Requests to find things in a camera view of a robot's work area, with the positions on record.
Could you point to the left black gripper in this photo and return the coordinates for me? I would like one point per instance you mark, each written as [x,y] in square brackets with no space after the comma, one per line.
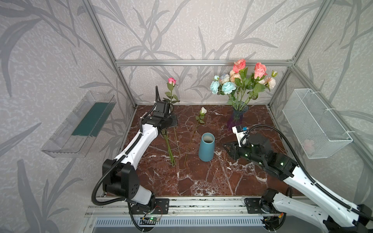
[170,120]

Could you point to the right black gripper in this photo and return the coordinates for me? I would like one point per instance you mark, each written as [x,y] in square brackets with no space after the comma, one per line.
[238,152]

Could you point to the teal ceramic cylinder vase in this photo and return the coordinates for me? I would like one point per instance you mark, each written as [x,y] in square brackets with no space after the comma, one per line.
[207,147]

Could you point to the purple blue glass vase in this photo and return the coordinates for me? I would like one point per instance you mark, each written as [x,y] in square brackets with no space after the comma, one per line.
[239,109]

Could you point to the blue white rose stem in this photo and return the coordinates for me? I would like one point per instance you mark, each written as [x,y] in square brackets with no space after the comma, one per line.
[224,78]

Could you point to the pale pink peony flower stem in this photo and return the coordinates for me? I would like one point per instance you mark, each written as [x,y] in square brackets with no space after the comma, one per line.
[269,81]

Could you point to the dark pink rose stem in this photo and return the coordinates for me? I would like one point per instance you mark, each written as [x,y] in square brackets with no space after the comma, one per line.
[240,67]

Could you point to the pink rose flower stem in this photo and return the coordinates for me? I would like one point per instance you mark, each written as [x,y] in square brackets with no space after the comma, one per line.
[256,83]

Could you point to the magenta rosebud stem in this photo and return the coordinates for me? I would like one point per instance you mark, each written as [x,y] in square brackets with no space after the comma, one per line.
[171,98]

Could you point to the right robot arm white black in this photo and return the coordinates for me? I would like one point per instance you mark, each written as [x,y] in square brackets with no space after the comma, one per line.
[330,212]

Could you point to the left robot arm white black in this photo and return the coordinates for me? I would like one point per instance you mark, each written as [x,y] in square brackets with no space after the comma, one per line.
[120,181]

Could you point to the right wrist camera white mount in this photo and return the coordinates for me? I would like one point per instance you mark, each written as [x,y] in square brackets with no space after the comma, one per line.
[241,133]

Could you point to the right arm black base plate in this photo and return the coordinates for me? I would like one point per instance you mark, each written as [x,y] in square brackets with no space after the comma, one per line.
[254,206]

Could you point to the horizontal aluminium frame bar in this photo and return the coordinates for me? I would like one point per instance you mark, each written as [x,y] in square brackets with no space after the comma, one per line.
[169,63]

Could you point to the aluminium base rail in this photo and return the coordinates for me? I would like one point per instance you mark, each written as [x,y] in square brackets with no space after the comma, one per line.
[183,206]

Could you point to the white wire mesh basket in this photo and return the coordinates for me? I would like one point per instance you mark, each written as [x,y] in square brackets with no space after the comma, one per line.
[317,129]

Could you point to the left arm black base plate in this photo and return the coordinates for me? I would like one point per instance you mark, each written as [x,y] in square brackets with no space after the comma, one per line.
[158,206]

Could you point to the clear plastic wall shelf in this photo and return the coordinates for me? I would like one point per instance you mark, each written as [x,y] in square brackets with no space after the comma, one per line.
[78,132]

